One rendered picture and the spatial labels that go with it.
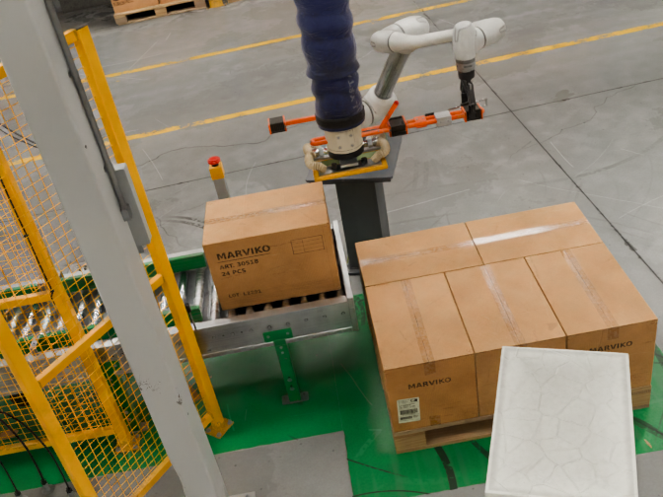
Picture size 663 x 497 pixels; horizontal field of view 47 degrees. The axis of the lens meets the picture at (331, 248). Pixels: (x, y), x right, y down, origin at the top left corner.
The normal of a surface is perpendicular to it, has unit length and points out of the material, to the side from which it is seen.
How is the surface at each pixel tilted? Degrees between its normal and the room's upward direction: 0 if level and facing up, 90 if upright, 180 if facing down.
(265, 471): 0
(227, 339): 90
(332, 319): 90
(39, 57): 90
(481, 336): 0
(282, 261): 90
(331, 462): 0
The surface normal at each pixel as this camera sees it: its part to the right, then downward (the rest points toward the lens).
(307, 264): 0.09, 0.56
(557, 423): -0.16, -0.81
